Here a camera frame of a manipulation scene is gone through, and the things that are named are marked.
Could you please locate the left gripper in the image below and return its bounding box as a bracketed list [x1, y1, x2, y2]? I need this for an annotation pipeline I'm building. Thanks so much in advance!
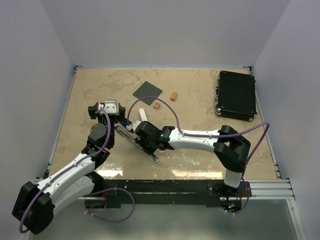
[88, 102, 125, 147]

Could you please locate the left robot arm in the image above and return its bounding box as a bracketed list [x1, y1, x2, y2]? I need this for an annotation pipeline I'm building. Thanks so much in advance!
[12, 100, 126, 235]

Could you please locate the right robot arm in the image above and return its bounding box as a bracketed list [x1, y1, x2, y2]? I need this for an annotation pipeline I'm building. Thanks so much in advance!
[131, 120, 251, 197]

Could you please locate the white stapler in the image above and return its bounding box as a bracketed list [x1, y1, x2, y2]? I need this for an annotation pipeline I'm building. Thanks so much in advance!
[138, 108, 148, 122]

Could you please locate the wooden letter cube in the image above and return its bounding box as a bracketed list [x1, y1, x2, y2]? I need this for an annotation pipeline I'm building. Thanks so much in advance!
[153, 102, 160, 110]

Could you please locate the grey studded baseplate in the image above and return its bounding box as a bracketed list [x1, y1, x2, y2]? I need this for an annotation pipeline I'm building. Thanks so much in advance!
[132, 81, 163, 99]

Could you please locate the plain wooden block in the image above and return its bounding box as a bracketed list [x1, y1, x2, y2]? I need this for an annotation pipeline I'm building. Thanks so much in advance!
[170, 91, 178, 102]

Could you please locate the black case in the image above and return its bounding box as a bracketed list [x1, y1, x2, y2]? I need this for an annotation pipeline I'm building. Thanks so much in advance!
[215, 70, 257, 122]

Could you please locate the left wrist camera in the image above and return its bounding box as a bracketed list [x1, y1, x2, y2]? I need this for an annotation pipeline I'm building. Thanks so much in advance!
[98, 99, 119, 115]

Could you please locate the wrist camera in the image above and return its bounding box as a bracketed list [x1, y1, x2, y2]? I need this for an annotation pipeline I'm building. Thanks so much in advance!
[98, 99, 119, 115]
[125, 120, 141, 133]

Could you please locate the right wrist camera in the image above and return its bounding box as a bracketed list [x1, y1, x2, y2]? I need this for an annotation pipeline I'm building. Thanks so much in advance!
[125, 120, 141, 133]

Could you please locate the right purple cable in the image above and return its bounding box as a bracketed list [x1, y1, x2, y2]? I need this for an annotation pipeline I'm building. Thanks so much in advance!
[126, 96, 271, 216]

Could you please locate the purple cable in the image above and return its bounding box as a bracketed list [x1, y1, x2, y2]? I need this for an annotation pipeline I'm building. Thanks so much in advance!
[126, 96, 271, 216]
[19, 109, 136, 235]

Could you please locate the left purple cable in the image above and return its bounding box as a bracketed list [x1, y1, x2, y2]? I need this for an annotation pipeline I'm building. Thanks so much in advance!
[19, 109, 136, 235]

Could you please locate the black base frame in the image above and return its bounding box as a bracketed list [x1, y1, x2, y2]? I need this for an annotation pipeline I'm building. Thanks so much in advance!
[85, 179, 252, 210]

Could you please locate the aluminium rail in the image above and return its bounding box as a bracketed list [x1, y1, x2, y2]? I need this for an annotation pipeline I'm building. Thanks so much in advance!
[31, 178, 297, 201]

